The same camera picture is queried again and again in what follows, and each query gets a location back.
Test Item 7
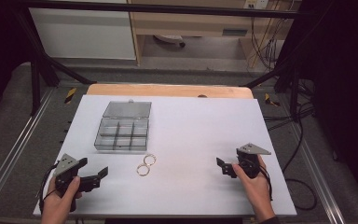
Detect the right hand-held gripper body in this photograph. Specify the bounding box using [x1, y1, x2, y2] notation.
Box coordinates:
[235, 142, 272, 180]

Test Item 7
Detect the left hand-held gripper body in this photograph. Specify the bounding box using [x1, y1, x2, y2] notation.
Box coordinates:
[53, 153, 103, 213]

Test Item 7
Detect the gold ring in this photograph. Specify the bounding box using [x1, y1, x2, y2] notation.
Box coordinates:
[143, 153, 158, 167]
[136, 163, 151, 177]

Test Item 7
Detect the clear plastic compartment box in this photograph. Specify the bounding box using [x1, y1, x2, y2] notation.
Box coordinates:
[93, 99, 153, 153]

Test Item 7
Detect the person's right hand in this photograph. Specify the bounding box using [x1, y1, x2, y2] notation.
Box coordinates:
[231, 155, 276, 221]

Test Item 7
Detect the person's left hand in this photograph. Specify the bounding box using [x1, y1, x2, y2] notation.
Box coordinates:
[41, 175, 84, 219]

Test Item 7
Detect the white table cover sheet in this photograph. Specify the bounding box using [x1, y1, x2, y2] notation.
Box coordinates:
[33, 94, 298, 217]

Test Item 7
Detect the yellow black tape strip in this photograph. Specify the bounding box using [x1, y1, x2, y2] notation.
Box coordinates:
[63, 87, 77, 105]
[264, 92, 282, 107]

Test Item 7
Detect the wooden table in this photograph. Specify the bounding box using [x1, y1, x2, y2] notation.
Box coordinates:
[86, 82, 255, 100]

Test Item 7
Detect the white cabinet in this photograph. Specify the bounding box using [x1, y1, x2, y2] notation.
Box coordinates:
[28, 0, 137, 61]

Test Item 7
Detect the office chair base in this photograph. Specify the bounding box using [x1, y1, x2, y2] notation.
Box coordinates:
[153, 34, 187, 49]

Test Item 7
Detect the light wooden desk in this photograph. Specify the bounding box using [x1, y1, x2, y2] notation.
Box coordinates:
[126, 0, 303, 67]

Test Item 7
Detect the left hand-held gripper cable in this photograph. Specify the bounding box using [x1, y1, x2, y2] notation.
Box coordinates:
[37, 161, 60, 214]

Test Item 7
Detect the hand-held gripper cable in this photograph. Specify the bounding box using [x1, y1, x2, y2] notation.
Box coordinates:
[37, 161, 60, 214]
[258, 164, 275, 202]

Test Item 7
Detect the right hand-held gripper cable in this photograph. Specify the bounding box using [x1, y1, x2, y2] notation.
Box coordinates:
[258, 164, 275, 202]

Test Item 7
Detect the aluminium floor rail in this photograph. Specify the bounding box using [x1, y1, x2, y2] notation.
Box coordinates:
[0, 88, 57, 208]
[290, 122, 347, 224]

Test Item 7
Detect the black floor cable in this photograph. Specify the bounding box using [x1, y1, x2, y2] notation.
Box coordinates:
[262, 77, 319, 212]

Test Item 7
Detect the black metal frame stand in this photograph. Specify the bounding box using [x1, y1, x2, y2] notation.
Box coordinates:
[10, 0, 304, 117]

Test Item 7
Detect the bundle of hanging cables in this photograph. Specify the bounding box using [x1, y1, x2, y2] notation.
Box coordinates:
[247, 15, 285, 71]

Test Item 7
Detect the wall power socket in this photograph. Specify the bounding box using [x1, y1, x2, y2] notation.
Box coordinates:
[242, 0, 270, 10]

